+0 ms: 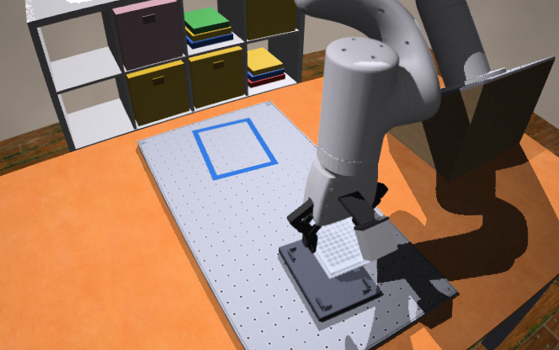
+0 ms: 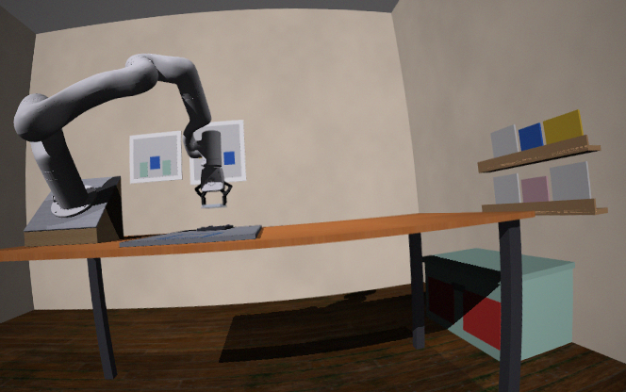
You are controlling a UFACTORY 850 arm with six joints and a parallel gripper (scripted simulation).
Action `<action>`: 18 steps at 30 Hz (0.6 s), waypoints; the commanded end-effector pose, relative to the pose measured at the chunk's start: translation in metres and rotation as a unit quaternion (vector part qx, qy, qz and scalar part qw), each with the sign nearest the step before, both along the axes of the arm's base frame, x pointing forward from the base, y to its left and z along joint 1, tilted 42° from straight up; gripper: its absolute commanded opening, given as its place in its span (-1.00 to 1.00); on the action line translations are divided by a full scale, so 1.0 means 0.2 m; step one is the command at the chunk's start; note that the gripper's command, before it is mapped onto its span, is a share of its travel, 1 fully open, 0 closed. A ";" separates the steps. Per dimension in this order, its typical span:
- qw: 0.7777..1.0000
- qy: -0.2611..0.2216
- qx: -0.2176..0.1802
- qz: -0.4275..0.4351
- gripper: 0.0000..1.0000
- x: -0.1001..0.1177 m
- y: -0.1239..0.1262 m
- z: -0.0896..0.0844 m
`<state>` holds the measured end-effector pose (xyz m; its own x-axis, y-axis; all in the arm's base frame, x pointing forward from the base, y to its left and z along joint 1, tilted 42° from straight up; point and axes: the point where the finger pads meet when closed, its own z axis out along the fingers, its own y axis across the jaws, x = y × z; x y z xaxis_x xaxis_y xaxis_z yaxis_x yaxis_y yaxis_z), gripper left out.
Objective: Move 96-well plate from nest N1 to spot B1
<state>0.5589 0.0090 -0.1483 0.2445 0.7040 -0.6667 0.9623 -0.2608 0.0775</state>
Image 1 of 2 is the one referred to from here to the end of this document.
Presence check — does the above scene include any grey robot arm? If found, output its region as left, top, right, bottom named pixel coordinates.
left=294, top=0, right=506, bottom=262

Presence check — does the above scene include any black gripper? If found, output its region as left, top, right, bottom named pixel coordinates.
left=286, top=158, right=389, bottom=253

